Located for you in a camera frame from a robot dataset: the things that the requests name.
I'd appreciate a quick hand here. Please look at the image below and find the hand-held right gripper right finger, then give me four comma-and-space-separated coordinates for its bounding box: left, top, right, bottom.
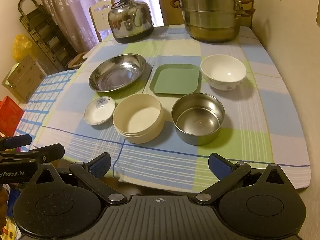
192, 152, 291, 205

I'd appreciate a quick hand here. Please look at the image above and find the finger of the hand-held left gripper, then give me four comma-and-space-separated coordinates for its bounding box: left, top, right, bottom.
0, 143, 65, 166
0, 134, 33, 152

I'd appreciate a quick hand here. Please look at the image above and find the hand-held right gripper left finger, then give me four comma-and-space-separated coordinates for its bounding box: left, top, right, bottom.
29, 152, 128, 205

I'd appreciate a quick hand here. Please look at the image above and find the stainless steel bowl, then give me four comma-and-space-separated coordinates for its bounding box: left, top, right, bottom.
171, 92, 225, 146

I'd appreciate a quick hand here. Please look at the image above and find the small floral white saucer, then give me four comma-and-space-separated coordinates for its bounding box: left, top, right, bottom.
84, 96, 116, 126

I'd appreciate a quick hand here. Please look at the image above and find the cream plastic bowl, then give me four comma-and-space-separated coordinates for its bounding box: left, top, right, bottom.
112, 93, 165, 144

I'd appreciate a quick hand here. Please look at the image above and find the stainless steel basin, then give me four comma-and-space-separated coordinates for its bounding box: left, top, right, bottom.
88, 53, 147, 93

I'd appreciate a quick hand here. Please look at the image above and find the green square plate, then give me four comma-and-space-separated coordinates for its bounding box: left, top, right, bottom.
149, 64, 200, 95

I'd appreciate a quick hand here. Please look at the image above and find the white ceramic bowl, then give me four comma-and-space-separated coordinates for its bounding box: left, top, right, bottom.
200, 54, 247, 90

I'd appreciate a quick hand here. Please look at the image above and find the blue and white grid cloth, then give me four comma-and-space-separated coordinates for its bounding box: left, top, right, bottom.
18, 69, 78, 160

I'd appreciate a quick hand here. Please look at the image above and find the cardboard box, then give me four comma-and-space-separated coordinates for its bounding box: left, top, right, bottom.
2, 55, 47, 103

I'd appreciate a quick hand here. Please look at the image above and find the yellow plastic bag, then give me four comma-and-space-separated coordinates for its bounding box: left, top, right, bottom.
12, 34, 33, 62

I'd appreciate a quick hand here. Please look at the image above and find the tan and white object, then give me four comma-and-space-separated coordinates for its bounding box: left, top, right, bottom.
65, 51, 88, 69

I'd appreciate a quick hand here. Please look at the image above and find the black folding rack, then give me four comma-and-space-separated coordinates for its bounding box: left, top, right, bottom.
17, 0, 78, 73

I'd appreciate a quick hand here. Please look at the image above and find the pink sheer curtain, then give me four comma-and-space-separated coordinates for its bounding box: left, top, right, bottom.
32, 0, 164, 53

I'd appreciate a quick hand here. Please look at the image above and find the white wooden chair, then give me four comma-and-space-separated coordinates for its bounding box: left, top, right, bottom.
89, 0, 118, 42

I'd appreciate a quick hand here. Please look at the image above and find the stainless steel steamer pot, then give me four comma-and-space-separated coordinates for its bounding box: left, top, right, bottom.
168, 0, 257, 43

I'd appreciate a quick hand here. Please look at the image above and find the stainless steel kettle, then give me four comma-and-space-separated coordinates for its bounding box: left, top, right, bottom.
107, 0, 154, 43

